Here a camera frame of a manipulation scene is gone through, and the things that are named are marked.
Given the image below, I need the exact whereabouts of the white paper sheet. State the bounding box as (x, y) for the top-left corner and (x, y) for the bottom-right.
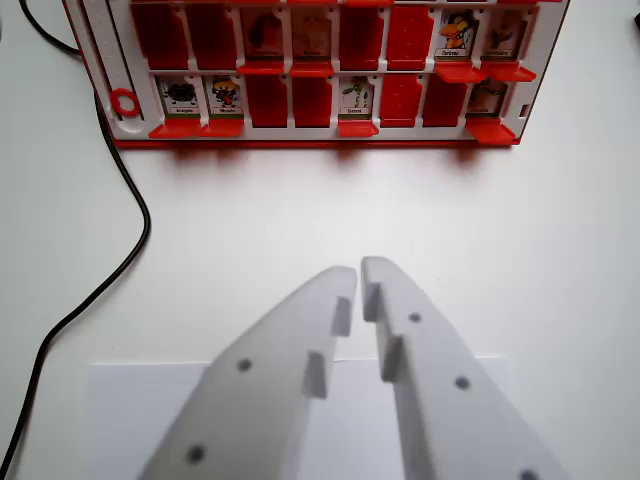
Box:
(88, 355), (507, 480)

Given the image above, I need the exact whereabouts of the red and white game board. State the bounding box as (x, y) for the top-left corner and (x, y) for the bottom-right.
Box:
(61, 0), (572, 151)

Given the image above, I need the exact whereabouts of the black cable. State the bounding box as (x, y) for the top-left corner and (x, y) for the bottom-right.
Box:
(0, 92), (153, 474)
(18, 0), (84, 56)

